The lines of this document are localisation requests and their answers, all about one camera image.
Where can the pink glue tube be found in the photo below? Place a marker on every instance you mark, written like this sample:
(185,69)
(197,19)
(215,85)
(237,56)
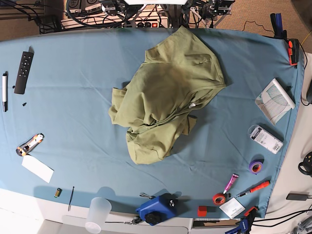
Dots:
(232,180)

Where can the red block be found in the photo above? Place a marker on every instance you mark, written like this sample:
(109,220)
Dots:
(202,211)

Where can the black power adapter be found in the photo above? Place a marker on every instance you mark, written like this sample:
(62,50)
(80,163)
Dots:
(297,197)

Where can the blue tablecloth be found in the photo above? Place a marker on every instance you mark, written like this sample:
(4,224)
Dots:
(68,94)

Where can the keys on ring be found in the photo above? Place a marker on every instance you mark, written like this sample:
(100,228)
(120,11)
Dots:
(136,220)

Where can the blue clamp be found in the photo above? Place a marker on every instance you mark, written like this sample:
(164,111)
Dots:
(244,225)
(276,21)

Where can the white marker pen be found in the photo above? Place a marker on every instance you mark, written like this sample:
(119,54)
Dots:
(4,91)

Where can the red tape roll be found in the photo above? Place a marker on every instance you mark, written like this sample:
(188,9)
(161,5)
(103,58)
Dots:
(219,199)

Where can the small green battery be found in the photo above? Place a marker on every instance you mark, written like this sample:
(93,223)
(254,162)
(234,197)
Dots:
(58,192)

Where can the orange utility knife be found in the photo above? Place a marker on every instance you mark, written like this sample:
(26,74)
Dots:
(28,146)

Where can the orange screwdriver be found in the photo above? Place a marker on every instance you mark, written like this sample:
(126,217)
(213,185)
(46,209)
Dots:
(255,188)

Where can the blue clamp top right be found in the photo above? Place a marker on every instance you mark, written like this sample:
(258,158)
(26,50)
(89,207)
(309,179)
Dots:
(276,21)

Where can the black tweezers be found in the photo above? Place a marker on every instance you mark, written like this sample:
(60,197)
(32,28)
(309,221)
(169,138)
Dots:
(71,197)

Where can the black remote control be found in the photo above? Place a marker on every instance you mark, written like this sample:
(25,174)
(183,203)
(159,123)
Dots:
(23,72)

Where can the purple tape roll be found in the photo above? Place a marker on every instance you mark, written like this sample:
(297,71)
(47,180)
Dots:
(256,166)

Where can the orange black clamp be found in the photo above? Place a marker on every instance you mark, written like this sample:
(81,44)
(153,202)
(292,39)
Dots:
(293,51)

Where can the green t-shirt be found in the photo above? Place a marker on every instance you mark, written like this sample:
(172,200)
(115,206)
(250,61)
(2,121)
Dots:
(178,75)

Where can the clear plastic case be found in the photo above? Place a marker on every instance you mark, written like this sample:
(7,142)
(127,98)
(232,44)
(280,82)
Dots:
(265,139)

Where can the clear plastic cup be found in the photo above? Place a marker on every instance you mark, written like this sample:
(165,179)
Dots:
(97,215)

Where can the blue plastic device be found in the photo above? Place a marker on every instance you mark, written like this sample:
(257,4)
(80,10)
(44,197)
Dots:
(157,209)

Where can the blue clamp bottom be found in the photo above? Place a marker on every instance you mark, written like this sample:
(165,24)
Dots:
(244,225)

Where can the power strip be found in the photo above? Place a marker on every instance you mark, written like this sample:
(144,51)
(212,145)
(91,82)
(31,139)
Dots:
(164,23)

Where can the white square card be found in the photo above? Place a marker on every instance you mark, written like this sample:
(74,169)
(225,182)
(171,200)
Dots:
(232,208)

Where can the white paper card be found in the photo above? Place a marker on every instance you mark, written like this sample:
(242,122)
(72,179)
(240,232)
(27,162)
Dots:
(37,167)

